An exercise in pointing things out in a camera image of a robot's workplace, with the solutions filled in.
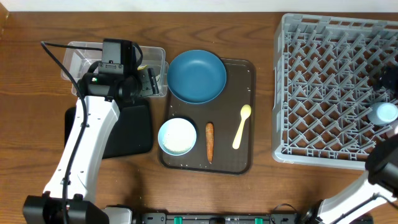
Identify small blue cup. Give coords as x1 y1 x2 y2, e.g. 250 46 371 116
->
368 102 397 126

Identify dark blue plate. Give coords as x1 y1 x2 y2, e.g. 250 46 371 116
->
167 50 227 104

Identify light blue bowl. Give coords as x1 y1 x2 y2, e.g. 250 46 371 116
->
157 118 197 156

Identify pale yellow plastic spoon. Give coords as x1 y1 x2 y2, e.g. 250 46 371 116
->
232 105 251 149

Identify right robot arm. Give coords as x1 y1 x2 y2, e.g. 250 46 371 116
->
298 65 397 224

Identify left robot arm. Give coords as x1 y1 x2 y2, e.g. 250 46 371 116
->
22 39 159 223

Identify grey dishwasher rack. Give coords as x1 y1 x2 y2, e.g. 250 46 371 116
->
272 13 397 170

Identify clear plastic waste bin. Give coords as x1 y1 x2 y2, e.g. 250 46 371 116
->
63 46 169 98

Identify black plastic bin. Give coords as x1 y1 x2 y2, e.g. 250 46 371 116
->
64 96 153 167

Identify orange carrot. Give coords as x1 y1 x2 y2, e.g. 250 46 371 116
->
205 123 214 164

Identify dark brown serving tray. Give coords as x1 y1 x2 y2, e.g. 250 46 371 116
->
159 58 256 175

